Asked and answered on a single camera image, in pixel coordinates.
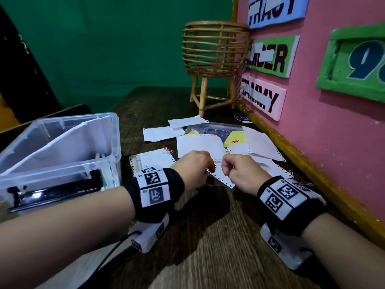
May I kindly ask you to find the person's left hand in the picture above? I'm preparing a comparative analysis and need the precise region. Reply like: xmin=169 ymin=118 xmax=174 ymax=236
xmin=170 ymin=150 xmax=217 ymax=193

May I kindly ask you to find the person's right hand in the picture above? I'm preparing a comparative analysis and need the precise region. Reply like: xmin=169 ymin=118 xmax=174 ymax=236
xmin=221 ymin=153 xmax=272 ymax=197

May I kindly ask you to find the pile of white perforated papers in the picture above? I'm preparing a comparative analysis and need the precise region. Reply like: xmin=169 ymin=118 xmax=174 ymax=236
xmin=129 ymin=115 xmax=294 ymax=189

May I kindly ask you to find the clear plastic case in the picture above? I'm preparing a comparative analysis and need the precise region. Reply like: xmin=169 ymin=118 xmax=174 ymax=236
xmin=184 ymin=122 xmax=245 ymax=141

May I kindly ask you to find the clear plastic storage box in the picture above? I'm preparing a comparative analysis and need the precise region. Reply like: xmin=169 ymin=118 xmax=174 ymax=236
xmin=0 ymin=112 xmax=122 ymax=214

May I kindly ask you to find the person's left forearm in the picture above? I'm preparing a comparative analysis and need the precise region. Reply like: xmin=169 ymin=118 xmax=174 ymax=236
xmin=0 ymin=186 xmax=136 ymax=289

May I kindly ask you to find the black wristband with markers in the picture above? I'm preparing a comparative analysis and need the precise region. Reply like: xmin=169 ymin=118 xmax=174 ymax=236
xmin=122 ymin=167 xmax=186 ymax=223
xmin=257 ymin=176 xmax=328 ymax=237

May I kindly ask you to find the round blue sticker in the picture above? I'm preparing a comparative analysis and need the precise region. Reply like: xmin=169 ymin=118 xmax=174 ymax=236
xmin=234 ymin=112 xmax=253 ymax=124

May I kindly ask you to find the pink name sign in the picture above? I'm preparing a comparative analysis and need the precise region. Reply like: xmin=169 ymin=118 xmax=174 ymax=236
xmin=239 ymin=72 xmax=287 ymax=121

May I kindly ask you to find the rattan basket stand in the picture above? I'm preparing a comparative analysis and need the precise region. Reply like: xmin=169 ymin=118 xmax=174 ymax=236
xmin=182 ymin=20 xmax=252 ymax=118

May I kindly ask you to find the green name sign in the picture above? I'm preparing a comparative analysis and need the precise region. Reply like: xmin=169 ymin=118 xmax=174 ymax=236
xmin=245 ymin=35 xmax=301 ymax=79

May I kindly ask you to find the green backdrop cloth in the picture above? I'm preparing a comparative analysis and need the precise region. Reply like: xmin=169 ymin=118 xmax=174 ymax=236
xmin=0 ymin=0 xmax=238 ymax=113

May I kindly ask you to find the green framed number sign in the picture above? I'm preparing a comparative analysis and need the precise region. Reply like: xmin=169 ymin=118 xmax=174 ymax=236
xmin=316 ymin=22 xmax=385 ymax=104

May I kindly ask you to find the blue name sign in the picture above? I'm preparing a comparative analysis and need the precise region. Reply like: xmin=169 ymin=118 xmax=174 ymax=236
xmin=247 ymin=0 xmax=310 ymax=30

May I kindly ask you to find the orange panel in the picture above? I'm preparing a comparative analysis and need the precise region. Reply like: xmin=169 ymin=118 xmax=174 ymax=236
xmin=0 ymin=93 xmax=22 ymax=131

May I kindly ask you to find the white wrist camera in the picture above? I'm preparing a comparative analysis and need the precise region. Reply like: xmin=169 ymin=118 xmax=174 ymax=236
xmin=260 ymin=223 xmax=313 ymax=271
xmin=130 ymin=213 xmax=170 ymax=254

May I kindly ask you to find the black camera cable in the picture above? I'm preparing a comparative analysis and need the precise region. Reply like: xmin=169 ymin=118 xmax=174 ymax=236
xmin=95 ymin=230 xmax=142 ymax=273

